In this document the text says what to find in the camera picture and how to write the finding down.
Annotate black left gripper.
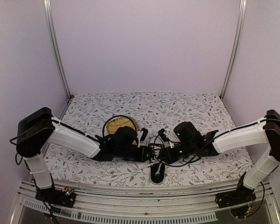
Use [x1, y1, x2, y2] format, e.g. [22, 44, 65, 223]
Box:
[115, 145, 154, 162]

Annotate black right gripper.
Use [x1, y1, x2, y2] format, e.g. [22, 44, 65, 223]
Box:
[158, 142, 196, 165]

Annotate black white canvas sneaker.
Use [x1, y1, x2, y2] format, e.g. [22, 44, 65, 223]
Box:
[138, 146, 165, 185]

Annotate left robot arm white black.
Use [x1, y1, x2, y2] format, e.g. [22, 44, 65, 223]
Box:
[9, 107, 153, 203]

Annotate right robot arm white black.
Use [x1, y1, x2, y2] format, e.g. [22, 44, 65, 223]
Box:
[158, 110, 280, 203]

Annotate woven bamboo tray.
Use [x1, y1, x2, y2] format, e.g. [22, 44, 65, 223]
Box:
[106, 117, 140, 134]

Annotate floral patterned table mat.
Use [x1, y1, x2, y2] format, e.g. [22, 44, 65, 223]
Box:
[44, 93, 252, 187]

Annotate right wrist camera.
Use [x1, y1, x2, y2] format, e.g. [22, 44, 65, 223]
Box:
[158, 128, 174, 148]

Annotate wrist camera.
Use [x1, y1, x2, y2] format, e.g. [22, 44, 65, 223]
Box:
[158, 128, 174, 148]
[137, 128, 148, 147]

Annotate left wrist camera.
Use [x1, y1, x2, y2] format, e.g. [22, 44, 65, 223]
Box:
[137, 128, 148, 147]

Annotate right black camera cable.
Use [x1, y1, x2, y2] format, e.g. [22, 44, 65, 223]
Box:
[148, 135, 202, 168]

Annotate black camera cable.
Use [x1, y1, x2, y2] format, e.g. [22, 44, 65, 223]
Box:
[101, 114, 139, 140]
[148, 135, 202, 168]

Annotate left black camera cable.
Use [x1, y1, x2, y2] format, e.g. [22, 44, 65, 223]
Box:
[101, 114, 139, 140]

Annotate front aluminium rail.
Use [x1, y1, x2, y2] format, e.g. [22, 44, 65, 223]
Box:
[10, 181, 280, 224]

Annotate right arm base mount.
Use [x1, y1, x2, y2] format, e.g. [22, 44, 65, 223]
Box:
[215, 187, 256, 208]

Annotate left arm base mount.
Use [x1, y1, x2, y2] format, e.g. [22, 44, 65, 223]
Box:
[35, 187, 76, 208]

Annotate right aluminium frame post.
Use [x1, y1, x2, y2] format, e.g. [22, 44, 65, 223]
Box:
[220, 0, 247, 101]

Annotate aluminium frame post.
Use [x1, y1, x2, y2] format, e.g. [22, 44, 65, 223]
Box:
[220, 0, 247, 101]
[43, 0, 71, 100]

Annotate left aluminium frame post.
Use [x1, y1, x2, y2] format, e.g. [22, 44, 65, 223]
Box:
[43, 0, 71, 100]

